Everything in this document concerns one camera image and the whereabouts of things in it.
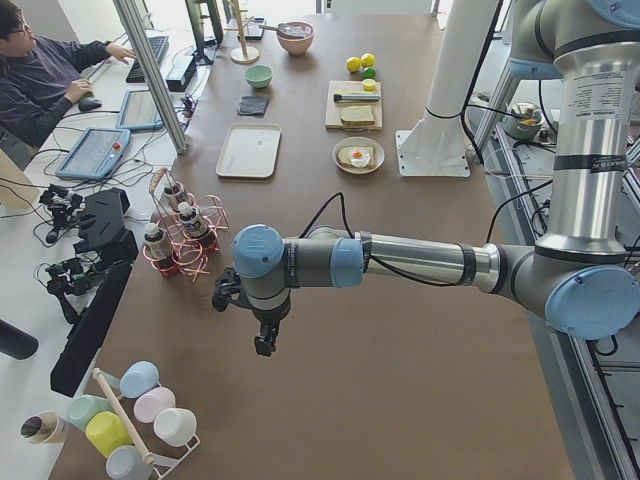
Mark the grey cup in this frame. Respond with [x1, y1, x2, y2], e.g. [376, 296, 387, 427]
[106, 445, 152, 480]

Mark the yellow lemon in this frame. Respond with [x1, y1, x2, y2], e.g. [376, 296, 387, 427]
[360, 52, 376, 68]
[345, 56, 361, 73]

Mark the wooden mug tree stand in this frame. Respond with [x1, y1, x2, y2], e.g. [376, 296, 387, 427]
[226, 0, 260, 65]

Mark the yellow cup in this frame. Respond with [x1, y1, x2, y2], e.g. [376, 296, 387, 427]
[85, 411, 133, 458]

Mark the wooden cutting board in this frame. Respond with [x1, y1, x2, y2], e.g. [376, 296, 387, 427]
[324, 80, 383, 131]

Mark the paper cup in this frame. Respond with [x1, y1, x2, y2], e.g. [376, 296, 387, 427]
[20, 411, 69, 444]

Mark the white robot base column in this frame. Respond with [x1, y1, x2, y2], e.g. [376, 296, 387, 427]
[396, 0, 502, 178]

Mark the green cup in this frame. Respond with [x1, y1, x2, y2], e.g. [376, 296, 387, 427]
[66, 394, 112, 431]

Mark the aluminium frame post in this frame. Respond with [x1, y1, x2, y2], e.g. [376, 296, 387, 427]
[113, 0, 189, 155]

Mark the white cup rack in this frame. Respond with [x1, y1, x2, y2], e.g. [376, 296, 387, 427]
[92, 368, 200, 479]

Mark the blue cup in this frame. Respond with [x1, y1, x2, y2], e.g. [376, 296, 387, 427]
[120, 360, 159, 398]

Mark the green lime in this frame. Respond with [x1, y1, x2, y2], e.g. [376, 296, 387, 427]
[362, 66, 377, 79]

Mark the white round plate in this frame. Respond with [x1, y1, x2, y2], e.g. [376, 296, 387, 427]
[333, 136, 385, 175]

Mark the pink bowl with ice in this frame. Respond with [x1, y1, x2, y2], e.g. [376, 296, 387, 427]
[276, 22, 314, 55]

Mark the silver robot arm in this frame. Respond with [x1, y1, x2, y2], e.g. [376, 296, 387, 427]
[212, 1, 639, 355]

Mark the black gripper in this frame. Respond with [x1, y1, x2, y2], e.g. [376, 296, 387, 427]
[252, 304, 290, 356]

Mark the dark drink bottle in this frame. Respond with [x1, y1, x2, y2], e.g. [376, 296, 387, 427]
[163, 183, 188, 212]
[178, 202, 208, 239]
[144, 223, 172, 270]

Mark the beige serving tray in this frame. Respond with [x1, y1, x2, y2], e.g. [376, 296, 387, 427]
[216, 123, 281, 179]

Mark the copper wire bottle rack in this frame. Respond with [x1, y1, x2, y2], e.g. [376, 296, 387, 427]
[142, 167, 229, 281]

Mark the pink cup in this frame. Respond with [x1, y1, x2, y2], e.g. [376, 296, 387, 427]
[133, 386, 176, 424]

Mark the grey folded cloth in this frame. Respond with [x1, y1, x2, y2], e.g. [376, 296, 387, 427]
[237, 95, 270, 117]

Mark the blue teach pendant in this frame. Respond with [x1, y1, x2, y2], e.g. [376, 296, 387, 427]
[116, 90, 163, 132]
[55, 128, 131, 180]

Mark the green bowl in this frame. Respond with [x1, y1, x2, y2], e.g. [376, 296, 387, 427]
[244, 65, 273, 89]

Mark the metal ice scoop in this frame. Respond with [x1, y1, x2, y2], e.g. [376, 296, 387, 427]
[258, 22, 307, 39]

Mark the seated person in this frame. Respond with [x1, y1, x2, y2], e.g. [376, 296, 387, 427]
[1, 1, 135, 149]

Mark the black computer mouse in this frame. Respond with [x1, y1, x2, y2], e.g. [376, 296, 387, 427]
[77, 97, 102, 112]

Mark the lemon half slice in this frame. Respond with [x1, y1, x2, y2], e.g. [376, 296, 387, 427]
[362, 78, 377, 92]

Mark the bottom bread slice with egg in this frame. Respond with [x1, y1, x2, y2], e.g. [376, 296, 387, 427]
[337, 146, 376, 170]

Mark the white cup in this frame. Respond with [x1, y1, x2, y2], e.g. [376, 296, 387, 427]
[153, 407, 197, 447]

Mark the black keyboard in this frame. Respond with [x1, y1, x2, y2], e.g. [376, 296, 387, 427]
[125, 35, 171, 84]

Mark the steel pot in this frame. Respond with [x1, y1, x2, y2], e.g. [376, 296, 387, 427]
[502, 102, 543, 141]

